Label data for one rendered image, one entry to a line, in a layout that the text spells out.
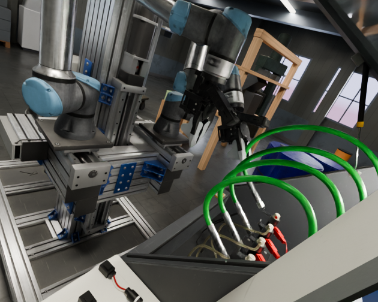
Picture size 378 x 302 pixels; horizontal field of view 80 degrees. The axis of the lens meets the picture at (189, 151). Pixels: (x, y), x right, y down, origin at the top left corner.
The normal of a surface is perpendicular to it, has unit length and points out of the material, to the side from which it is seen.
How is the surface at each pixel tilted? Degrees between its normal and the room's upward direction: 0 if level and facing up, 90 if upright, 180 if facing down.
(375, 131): 90
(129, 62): 90
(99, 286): 0
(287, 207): 90
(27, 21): 90
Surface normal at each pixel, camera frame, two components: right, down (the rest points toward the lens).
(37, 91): -0.25, 0.43
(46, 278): 0.35, -0.86
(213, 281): -0.55, 0.14
